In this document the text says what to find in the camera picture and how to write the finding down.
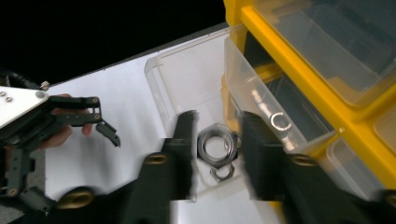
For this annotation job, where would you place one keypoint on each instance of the yellow drawer cabinet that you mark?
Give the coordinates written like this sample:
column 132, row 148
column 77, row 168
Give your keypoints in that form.
column 311, row 81

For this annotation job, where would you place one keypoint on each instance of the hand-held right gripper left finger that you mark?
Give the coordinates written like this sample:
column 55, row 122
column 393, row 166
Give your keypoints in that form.
column 162, row 180

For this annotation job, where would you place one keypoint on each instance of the clear plastic drawer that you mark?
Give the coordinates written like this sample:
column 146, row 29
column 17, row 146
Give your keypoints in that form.
column 327, row 46
column 348, row 168
column 264, row 99
column 387, row 127
column 186, row 71

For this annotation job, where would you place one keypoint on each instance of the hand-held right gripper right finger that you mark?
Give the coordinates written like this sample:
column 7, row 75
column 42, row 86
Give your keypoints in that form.
column 280, row 180

